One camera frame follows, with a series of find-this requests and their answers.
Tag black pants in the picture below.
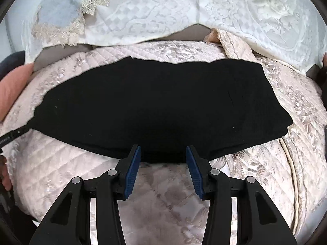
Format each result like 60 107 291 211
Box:
28 58 293 163

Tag person's left hand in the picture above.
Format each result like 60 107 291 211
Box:
0 155 12 191

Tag salmon pink pillow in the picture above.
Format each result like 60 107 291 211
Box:
0 63 34 122

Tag pink quilted floral bedspread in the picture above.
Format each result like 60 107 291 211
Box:
1 32 326 244

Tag grey upholstered headboard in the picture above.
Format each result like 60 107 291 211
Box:
24 20 326 74

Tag white lace headboard cover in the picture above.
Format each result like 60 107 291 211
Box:
22 0 326 72

